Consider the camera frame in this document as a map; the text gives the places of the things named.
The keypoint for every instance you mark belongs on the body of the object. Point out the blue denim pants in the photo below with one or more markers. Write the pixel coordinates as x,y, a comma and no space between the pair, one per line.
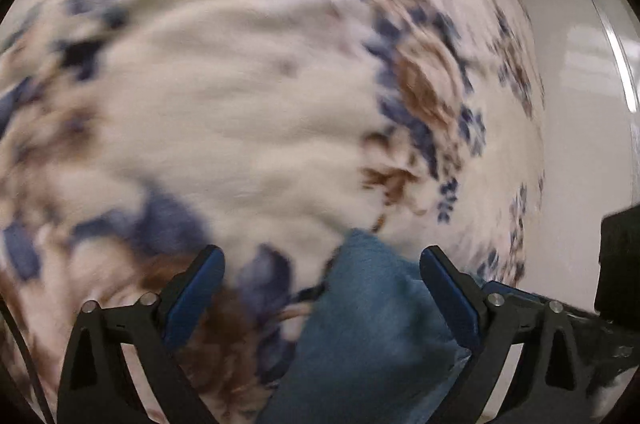
365,344

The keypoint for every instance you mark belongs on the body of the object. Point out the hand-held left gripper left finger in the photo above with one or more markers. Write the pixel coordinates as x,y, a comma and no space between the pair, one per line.
197,294

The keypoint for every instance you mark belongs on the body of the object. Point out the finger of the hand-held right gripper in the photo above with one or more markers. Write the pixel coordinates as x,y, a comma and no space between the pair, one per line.
612,344

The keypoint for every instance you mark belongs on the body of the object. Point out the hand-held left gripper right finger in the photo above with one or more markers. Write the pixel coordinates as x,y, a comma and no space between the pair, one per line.
450,296

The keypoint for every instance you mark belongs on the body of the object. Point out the white cabinet with metal strip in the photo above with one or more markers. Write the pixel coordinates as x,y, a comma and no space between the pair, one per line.
575,113

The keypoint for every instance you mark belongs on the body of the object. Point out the floral pink blanket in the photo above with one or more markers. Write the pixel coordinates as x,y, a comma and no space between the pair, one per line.
250,103

